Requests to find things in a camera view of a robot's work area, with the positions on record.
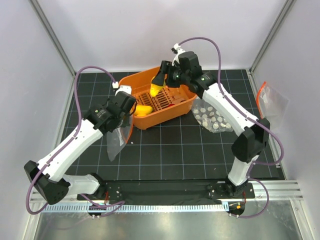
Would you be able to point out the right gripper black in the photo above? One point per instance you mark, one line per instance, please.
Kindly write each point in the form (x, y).
(165, 68)

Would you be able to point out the yellow pear toy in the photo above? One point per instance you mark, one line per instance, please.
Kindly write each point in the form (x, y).
(154, 90)

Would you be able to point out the orange plastic basket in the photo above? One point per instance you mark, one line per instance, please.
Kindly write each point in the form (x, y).
(141, 83)

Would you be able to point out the single clear zip bag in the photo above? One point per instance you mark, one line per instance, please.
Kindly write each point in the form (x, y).
(117, 140)

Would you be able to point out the clear zip bags stack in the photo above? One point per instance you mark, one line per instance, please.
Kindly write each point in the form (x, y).
(209, 118)

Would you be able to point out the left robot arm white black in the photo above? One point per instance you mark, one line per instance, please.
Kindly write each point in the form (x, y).
(48, 175)

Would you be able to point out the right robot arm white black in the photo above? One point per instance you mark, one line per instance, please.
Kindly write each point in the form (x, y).
(252, 133)

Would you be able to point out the yellow mango toy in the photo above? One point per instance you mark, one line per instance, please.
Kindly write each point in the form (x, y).
(143, 110)

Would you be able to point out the black grid mat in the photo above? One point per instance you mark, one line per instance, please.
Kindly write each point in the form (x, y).
(178, 149)

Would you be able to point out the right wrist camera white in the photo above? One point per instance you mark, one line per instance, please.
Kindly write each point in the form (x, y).
(177, 50)

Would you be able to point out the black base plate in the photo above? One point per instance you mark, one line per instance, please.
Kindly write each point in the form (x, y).
(173, 192)

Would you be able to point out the zip bag on right wall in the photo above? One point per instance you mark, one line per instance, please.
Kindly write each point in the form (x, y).
(271, 104)

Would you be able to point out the white slotted cable duct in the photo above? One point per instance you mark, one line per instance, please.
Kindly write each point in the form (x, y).
(86, 207)

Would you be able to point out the left aluminium frame post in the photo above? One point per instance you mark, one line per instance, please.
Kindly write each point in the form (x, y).
(52, 35)

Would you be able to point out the aluminium frame post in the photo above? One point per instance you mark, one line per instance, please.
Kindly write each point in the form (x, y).
(285, 10)
(52, 35)

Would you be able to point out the right aluminium frame post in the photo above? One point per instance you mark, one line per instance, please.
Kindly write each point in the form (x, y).
(285, 10)

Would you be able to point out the aluminium rail profile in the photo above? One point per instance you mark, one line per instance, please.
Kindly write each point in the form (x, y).
(278, 190)

